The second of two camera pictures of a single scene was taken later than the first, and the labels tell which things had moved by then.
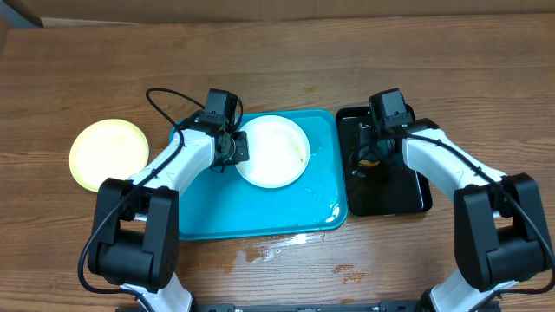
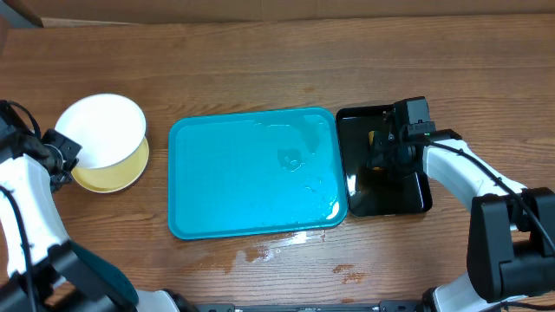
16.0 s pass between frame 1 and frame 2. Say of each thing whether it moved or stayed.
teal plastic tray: stayed
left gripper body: moved
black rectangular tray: stayed
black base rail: stayed
